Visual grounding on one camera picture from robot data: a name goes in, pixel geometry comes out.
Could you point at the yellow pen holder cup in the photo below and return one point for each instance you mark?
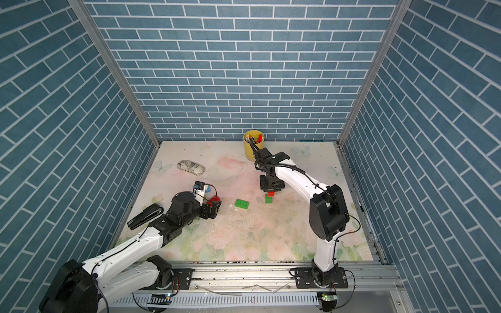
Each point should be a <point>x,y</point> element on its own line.
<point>253,139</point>

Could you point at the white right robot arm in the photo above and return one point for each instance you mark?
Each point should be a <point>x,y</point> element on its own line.
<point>328,213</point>

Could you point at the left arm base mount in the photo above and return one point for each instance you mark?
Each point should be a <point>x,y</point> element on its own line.
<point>172,278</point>

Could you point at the green long lego brick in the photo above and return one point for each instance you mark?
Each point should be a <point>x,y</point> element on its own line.
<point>242,204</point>

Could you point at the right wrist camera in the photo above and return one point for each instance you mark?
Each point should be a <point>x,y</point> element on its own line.
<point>267,158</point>

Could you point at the red long lego brick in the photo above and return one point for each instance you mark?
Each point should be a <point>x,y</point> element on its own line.
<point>214,201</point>

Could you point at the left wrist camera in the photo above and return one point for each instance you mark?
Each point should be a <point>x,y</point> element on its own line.
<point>199,185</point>

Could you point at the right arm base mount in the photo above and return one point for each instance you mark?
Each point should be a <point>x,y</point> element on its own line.
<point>312,277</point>

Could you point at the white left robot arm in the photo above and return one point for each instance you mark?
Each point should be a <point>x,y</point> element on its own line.
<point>94,284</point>

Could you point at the green square lego brick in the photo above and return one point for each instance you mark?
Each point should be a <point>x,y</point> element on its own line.
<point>269,199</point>

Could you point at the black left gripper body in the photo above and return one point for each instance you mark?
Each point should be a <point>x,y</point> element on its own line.
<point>204,213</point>

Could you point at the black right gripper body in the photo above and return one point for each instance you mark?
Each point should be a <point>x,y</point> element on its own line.
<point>271,185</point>

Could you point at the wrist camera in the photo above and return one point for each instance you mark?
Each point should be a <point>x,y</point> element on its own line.
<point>267,158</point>
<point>199,185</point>

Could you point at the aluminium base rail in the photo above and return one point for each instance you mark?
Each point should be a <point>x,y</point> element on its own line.
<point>228,277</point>

